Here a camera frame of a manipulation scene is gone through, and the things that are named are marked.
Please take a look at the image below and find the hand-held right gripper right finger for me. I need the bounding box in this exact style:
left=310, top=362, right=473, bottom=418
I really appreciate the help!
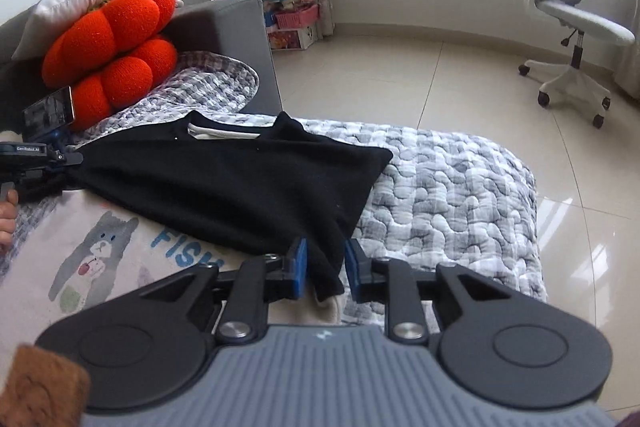
left=345, top=238, right=506, bottom=343

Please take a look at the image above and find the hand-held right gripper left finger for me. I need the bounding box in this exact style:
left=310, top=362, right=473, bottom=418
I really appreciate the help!
left=132, top=237, right=309, bottom=343

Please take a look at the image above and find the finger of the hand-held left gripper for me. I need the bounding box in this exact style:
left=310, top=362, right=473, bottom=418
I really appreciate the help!
left=52, top=151, right=83, bottom=170

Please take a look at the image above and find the beige cat print sweatshirt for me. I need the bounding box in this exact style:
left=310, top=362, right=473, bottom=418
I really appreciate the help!
left=0, top=189, right=351, bottom=358

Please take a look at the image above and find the black sweater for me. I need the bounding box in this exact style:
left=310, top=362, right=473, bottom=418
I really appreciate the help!
left=65, top=111, right=395, bottom=303

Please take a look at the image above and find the person's left hand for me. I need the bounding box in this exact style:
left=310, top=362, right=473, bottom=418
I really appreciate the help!
left=0, top=191, right=20, bottom=254

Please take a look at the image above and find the blue phone stand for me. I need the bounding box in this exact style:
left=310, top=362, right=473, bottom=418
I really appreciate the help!
left=47, top=129, right=71, bottom=152

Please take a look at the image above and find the smartphone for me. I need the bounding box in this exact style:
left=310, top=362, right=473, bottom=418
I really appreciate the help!
left=22, top=87, right=76, bottom=140

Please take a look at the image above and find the orange pumpkin cushion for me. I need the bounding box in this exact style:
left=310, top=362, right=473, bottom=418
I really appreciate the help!
left=41, top=0, right=178, bottom=88
left=70, top=34, right=178, bottom=132

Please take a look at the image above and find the grey patterned quilt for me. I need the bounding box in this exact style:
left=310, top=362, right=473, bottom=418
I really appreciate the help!
left=0, top=49, right=543, bottom=328

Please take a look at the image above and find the white pillow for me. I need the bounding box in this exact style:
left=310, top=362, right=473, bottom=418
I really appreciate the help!
left=11, top=0, right=171, bottom=60

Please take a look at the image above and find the grey sofa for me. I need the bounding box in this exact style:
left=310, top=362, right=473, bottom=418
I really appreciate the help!
left=0, top=0, right=283, bottom=118

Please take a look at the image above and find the brown fuzzy cloth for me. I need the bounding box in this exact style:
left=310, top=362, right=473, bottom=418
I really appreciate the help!
left=0, top=343, right=91, bottom=427

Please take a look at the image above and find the printed storage box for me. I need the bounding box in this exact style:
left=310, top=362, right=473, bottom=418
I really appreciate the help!
left=267, top=27, right=317, bottom=52

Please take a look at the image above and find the pink basket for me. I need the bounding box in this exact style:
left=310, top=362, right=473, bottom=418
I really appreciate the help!
left=275, top=4, right=320, bottom=30

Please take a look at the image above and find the white office chair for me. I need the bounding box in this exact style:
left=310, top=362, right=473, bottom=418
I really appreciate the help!
left=517, top=0, right=636, bottom=129

